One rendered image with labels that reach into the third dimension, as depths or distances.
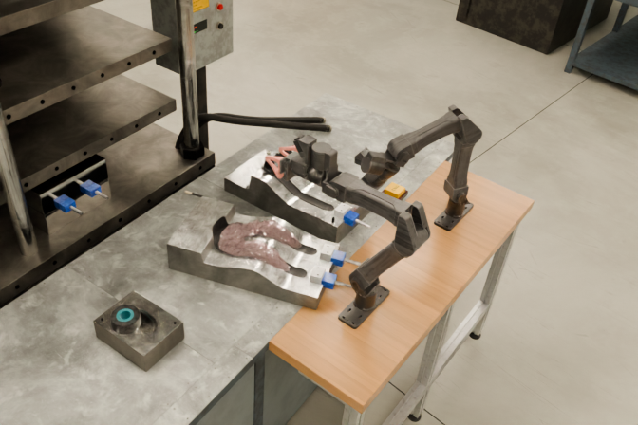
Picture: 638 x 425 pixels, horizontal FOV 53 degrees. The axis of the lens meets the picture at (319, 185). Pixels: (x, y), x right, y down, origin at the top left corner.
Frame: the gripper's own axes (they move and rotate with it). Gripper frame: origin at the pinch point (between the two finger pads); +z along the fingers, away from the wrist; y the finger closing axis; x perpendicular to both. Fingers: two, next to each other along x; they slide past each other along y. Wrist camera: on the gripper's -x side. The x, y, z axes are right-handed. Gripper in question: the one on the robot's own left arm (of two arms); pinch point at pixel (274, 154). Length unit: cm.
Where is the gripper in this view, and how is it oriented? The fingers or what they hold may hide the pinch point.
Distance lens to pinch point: 194.9
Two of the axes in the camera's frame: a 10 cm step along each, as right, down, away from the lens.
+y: -6.0, 4.5, -6.6
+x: -0.4, 8.1, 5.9
